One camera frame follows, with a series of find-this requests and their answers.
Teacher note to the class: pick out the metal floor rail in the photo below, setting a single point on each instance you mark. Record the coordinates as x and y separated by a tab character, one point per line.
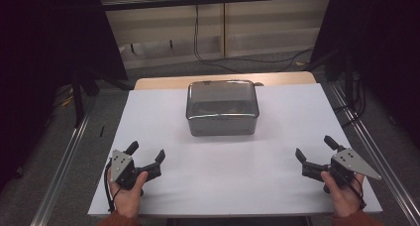
62	173
379	160

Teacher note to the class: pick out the white table sheet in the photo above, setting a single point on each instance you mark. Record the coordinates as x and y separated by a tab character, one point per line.
214	173

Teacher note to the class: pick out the black metal stand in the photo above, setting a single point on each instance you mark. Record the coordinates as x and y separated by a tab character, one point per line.
78	100

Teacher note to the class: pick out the person's left hand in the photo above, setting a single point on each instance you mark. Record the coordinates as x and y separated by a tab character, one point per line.
128	199

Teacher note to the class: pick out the person's right hand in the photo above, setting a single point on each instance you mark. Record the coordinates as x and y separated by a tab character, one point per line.
343	199

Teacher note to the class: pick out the black curtain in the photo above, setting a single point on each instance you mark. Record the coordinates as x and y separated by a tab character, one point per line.
386	37
39	54

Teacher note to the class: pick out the grey plastic storage box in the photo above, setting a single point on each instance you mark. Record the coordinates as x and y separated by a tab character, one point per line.
221	93

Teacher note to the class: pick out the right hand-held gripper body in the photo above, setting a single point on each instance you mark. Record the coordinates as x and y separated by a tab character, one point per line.
353	163

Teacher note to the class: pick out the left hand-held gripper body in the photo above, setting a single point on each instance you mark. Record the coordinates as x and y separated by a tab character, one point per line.
120	166

